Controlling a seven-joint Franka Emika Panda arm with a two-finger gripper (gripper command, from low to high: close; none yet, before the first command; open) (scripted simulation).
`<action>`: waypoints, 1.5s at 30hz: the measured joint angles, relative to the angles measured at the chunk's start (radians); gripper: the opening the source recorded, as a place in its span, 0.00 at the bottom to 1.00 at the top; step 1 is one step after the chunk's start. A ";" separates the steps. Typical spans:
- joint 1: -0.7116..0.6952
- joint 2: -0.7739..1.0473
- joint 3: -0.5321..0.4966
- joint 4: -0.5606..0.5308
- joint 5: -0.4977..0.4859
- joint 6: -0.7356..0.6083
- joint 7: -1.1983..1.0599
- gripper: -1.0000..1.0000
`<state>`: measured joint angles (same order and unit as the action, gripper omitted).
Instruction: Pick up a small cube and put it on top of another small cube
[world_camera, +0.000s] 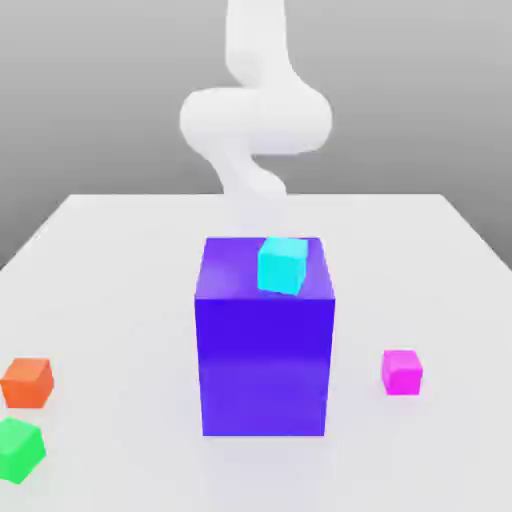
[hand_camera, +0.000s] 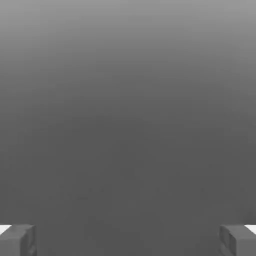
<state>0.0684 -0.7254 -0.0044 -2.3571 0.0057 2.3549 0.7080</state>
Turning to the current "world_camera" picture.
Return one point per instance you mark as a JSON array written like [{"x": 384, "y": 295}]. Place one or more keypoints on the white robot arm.
[{"x": 256, "y": 120}]

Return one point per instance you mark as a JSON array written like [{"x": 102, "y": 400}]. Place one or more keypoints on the small cyan cube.
[{"x": 280, "y": 268}]

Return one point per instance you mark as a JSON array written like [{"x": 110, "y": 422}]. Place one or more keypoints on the small magenta cube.
[{"x": 401, "y": 374}]

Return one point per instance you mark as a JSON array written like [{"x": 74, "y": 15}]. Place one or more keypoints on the small orange cube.
[{"x": 27, "y": 384}]

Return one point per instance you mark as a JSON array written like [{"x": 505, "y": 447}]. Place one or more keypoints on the small green cube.
[{"x": 18, "y": 450}]

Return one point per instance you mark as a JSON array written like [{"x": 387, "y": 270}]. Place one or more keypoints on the large purple box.
[{"x": 264, "y": 360}]

